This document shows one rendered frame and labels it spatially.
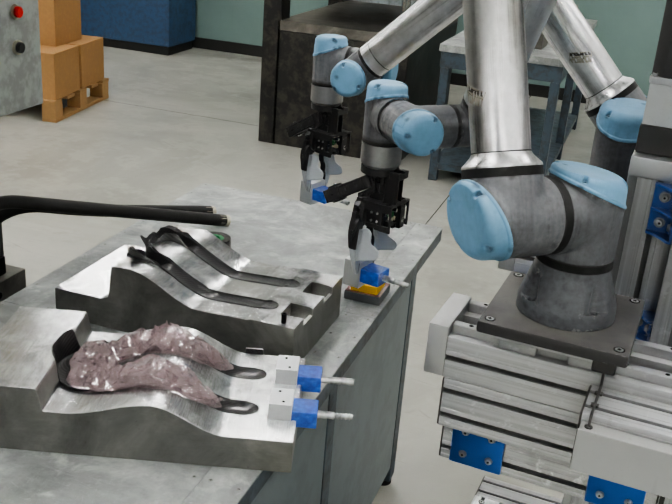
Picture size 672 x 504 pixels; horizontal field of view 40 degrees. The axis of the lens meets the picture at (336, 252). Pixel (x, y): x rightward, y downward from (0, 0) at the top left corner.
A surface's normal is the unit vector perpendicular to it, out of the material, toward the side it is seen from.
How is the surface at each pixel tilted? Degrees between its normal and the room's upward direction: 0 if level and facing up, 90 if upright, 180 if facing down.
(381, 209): 90
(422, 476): 0
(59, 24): 90
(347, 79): 90
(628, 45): 90
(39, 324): 0
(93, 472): 0
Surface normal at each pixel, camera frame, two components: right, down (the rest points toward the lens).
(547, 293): -0.62, -0.05
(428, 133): 0.39, 0.37
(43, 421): -0.04, 0.38
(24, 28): 0.94, 0.19
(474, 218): -0.90, 0.22
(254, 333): -0.33, 0.33
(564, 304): -0.25, 0.05
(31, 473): 0.07, -0.92
